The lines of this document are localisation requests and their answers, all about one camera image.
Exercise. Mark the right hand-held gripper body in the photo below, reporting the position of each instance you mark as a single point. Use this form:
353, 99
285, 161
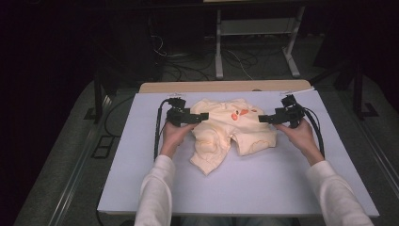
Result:
288, 113

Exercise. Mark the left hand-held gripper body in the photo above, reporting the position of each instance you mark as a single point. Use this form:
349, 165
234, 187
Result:
177, 113

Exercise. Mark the cream pants with orange print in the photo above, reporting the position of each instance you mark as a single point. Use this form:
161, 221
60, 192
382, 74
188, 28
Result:
226, 132

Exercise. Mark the person's left hand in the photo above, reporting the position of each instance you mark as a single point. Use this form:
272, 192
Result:
175, 138

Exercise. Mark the person's right hand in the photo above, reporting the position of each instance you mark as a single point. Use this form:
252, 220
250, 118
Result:
301, 138

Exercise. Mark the light wooden board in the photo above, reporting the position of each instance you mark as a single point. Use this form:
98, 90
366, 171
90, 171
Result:
219, 86

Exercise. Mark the black metal stand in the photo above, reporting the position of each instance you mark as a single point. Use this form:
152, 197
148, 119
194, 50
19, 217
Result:
357, 91
98, 81

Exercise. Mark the white metal desk frame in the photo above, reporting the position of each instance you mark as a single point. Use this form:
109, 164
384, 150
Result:
219, 47

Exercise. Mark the black rectangular floor frame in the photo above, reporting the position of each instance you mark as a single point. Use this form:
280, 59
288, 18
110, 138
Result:
105, 147

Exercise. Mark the metal floor rail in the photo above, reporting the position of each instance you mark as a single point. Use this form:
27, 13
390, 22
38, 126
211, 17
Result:
80, 163
379, 153

